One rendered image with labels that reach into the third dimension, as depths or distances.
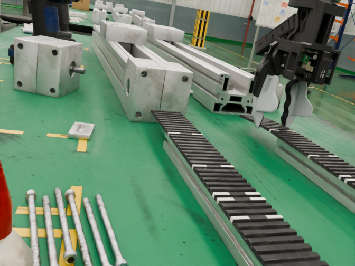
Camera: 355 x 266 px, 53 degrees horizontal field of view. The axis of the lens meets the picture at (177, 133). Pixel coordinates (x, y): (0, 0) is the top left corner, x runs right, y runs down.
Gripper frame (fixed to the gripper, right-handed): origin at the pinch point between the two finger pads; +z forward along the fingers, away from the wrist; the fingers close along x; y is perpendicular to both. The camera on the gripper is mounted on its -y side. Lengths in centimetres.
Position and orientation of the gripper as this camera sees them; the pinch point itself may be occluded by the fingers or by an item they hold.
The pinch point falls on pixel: (270, 120)
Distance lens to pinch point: 63.7
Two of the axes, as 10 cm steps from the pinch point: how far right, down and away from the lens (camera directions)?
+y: 2.8, 3.7, -8.9
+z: -1.9, 9.3, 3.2
